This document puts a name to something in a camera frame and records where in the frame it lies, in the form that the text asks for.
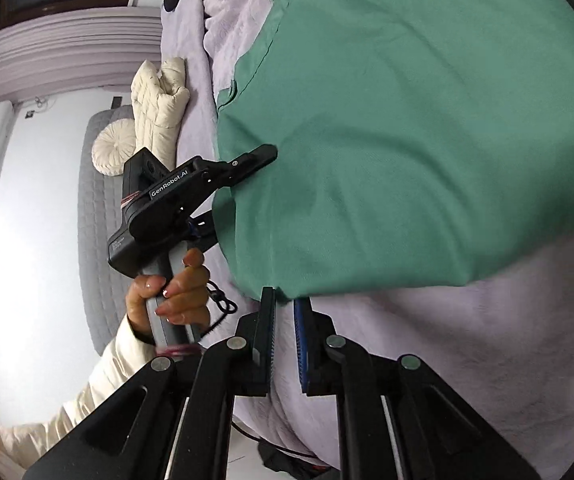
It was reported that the lilac fleece blanket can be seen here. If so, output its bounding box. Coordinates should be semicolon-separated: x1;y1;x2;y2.
159;0;574;480

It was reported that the cream puffer jacket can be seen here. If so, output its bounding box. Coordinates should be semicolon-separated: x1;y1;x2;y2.
131;57;190;173

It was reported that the pink hair band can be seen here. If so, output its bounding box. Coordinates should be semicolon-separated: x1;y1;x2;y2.
156;341;204;358

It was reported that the black wrist cord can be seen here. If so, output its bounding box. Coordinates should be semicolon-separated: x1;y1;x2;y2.
202;282;239;341

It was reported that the green button-up shirt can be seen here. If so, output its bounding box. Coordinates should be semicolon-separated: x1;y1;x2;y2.
213;0;574;302

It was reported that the round cream pleated cushion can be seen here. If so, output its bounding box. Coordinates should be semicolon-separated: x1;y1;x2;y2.
92;120;139;177

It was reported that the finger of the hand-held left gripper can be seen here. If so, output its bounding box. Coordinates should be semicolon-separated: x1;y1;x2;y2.
186;209;218;253
201;144;279;192

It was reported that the person's left hand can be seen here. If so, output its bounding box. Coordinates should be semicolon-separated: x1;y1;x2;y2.
126;248;212;347

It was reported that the person's left forearm cream sleeve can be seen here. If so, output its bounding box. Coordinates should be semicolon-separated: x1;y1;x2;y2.
0;314;168;467

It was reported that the black cable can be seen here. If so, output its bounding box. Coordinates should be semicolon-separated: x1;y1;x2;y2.
231;417;318;460

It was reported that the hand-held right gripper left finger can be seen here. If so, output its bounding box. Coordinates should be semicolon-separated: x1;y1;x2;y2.
20;286;277;480

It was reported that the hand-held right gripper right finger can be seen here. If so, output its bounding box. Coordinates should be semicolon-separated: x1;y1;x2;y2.
293;297;542;480

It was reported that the lilac curtain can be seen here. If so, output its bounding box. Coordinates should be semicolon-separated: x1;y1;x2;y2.
0;7;164;105

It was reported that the black bag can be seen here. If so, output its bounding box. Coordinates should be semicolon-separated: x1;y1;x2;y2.
258;439;344;480

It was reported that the grey quilted headboard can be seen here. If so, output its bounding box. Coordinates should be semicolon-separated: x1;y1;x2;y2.
78;107;140;357

